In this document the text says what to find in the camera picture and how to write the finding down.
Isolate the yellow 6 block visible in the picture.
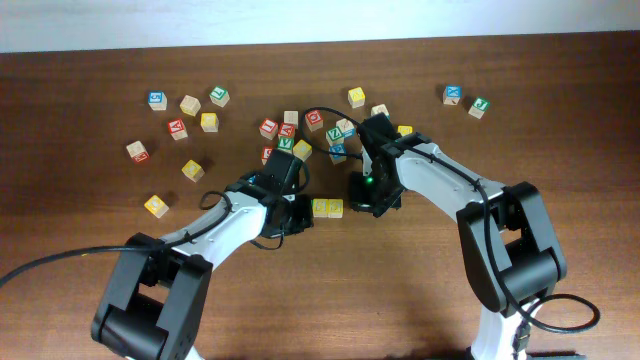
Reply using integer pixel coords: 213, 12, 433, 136
312, 198, 329, 218

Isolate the yellow S block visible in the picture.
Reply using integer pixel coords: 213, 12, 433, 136
327, 199, 344, 218

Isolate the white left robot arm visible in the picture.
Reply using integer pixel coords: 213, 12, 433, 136
91, 151, 312, 360

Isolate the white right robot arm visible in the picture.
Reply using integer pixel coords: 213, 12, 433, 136
349, 114, 567, 359

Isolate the blue P block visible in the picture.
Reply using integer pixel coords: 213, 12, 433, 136
329, 143, 347, 165

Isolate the red 9 block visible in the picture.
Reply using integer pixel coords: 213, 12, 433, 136
261, 146, 274, 165

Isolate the yellow block right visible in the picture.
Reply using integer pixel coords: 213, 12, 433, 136
397, 125, 413, 136

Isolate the green Z block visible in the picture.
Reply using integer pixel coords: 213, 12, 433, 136
325, 127, 344, 146

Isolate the green V block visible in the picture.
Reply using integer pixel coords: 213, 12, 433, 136
277, 136, 295, 153

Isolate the blue side wooden block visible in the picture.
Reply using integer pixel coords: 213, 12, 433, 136
336, 118, 356, 139

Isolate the blue wooden block upper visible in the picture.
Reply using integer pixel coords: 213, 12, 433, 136
371, 104, 390, 118

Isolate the red A block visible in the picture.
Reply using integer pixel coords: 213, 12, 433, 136
278, 123, 296, 138

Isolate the red L block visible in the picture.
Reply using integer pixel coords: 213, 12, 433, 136
259, 118, 279, 140

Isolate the red G block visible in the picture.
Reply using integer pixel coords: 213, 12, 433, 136
305, 110, 324, 132

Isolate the plain wooden block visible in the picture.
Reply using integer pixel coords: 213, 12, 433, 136
283, 110, 299, 129

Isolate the yellow block top centre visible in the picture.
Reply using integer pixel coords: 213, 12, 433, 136
347, 87, 366, 108

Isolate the yellow block near gripper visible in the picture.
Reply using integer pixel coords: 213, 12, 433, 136
181, 160, 205, 183

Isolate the yellow block upper left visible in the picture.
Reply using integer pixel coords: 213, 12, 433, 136
200, 112, 219, 133

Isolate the blue X block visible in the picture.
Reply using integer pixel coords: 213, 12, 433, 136
443, 85, 462, 105

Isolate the yellow block lower left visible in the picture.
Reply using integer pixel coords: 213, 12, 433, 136
144, 195, 169, 218

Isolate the green J block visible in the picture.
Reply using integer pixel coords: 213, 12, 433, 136
468, 97, 490, 119

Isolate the green L block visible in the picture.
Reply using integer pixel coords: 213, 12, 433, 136
209, 86, 230, 108

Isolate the red Y block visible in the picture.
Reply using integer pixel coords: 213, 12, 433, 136
167, 118, 188, 140

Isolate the wooden block upper left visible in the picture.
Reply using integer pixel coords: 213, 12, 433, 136
179, 95, 201, 116

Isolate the wooden block red side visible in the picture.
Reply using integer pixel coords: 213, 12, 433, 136
126, 141, 150, 163

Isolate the blue 5 block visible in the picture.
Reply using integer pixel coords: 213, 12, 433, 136
147, 91, 168, 111

